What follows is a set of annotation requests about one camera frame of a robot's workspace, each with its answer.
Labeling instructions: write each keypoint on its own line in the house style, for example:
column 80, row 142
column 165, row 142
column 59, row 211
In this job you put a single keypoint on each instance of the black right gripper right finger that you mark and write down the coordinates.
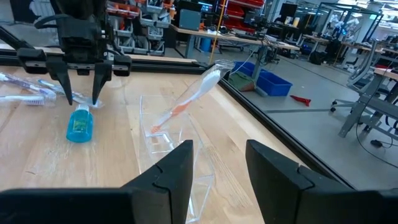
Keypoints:
column 280, row 199

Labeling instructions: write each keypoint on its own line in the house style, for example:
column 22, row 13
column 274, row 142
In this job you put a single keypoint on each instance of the blue barrel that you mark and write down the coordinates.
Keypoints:
column 206, row 45

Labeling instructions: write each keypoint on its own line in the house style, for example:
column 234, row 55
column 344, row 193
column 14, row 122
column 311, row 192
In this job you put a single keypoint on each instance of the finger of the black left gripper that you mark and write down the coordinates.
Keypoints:
column 62, row 77
column 100, row 74

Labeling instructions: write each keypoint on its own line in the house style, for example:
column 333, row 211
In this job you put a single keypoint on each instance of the grey office chair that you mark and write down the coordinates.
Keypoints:
column 360, row 73

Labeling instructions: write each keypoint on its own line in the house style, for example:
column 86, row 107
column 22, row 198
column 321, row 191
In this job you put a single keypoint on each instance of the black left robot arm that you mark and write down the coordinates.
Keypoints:
column 77, row 7

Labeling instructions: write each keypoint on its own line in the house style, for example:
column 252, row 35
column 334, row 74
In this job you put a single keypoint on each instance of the grey equipment box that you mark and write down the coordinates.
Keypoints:
column 189, row 19

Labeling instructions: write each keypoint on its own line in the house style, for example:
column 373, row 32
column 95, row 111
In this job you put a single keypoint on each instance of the clear acrylic organizer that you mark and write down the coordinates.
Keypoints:
column 149, row 137

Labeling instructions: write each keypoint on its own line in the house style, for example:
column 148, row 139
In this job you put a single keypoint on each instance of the blue mouthwash bottle white cap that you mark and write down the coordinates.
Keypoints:
column 79, row 127

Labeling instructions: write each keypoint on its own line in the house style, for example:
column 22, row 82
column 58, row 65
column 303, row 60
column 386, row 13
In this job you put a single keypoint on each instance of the blue toothbrush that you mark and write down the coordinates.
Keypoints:
column 53, row 86

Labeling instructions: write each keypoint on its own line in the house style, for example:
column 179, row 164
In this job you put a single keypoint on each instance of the grey storage bin rack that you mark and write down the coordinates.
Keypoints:
column 140, row 34

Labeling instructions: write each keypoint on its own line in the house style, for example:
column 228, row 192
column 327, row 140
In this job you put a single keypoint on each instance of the wooden desk grey legs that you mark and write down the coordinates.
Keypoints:
column 217, row 34

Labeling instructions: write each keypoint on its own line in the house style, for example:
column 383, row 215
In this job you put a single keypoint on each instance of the green bag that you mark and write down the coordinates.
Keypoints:
column 241, row 81

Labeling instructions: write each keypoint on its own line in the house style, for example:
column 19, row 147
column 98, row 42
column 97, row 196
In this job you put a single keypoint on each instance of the blue plastic bin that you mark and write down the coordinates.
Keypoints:
column 273, row 84

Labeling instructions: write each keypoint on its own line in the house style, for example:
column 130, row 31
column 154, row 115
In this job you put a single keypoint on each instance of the purple toothbrush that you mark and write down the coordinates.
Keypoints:
column 28, row 85
column 31, row 100

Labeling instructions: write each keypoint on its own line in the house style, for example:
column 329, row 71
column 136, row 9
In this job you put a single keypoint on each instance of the orange toothbrush in clear wrapper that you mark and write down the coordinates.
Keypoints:
column 202, row 85

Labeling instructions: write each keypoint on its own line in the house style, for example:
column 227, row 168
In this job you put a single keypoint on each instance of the red object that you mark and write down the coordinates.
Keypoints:
column 301, row 99

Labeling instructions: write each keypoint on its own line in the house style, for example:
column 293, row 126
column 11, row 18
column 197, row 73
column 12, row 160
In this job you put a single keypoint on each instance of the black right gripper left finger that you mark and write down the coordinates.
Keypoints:
column 161, row 199

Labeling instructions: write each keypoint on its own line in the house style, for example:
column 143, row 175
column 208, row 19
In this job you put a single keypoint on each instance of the grey metal desk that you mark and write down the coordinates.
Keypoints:
column 373, row 104

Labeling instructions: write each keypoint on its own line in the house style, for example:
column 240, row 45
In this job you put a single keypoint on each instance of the red storage bin rack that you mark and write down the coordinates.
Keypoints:
column 236, row 12

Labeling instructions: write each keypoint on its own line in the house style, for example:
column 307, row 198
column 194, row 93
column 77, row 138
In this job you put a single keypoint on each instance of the black monitor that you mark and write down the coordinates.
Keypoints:
column 287, row 11

